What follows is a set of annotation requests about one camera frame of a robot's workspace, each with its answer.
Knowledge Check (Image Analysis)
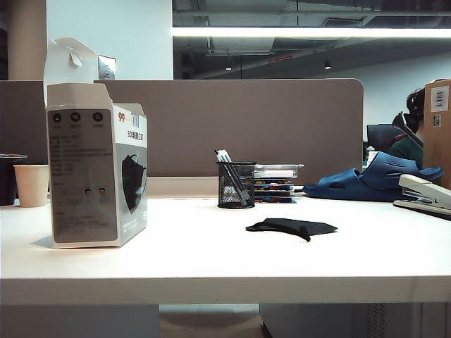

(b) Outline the black face mask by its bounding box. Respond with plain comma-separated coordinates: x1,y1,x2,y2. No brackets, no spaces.
245,218,339,242

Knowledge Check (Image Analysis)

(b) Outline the white grey mask box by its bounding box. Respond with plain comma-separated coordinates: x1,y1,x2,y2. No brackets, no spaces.
42,37,148,249

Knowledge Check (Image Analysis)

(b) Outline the tall cardboard box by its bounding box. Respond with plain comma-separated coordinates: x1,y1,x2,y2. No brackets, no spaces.
424,79,451,189

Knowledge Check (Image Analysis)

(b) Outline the black mesh pen holder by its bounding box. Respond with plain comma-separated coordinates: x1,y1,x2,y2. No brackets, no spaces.
216,161,257,209

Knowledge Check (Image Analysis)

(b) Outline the wide brown desk partition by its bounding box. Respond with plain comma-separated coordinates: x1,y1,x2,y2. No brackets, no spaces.
93,77,365,177

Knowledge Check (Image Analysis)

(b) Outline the clear plastic tray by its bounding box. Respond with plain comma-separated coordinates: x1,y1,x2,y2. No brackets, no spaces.
253,163,305,179

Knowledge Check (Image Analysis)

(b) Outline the long ceiling light strip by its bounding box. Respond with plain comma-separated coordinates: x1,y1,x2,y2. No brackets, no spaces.
171,27,451,38

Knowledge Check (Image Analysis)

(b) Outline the black computer monitor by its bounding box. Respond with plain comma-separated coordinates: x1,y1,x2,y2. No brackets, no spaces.
366,123,402,153

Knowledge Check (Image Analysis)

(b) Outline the blue rubber slipper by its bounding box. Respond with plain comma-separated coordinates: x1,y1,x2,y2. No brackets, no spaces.
302,150,445,203

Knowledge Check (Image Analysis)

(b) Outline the seated person green shirt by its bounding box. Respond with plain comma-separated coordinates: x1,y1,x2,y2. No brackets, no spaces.
387,87,426,168

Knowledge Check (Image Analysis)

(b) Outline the black grey angled stand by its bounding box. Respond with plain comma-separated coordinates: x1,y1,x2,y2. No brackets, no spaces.
392,111,425,149

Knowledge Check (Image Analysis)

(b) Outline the grey under-desk cabinet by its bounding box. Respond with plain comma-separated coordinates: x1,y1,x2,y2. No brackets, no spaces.
259,303,451,338

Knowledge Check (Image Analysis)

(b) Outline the beige paper cup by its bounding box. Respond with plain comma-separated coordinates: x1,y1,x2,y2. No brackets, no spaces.
13,163,50,208

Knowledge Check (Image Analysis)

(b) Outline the beige stapler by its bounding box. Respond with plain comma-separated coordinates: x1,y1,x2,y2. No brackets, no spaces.
393,173,451,222

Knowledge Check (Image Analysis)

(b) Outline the dark brown partition panel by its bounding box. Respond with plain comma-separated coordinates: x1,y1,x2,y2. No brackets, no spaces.
0,80,49,166

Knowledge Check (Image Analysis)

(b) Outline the black cylindrical container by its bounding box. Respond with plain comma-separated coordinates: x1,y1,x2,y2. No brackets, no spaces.
0,153,28,207

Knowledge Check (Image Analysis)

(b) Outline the metal wall switch plate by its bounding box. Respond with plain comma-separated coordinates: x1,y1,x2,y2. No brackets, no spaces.
97,55,116,81

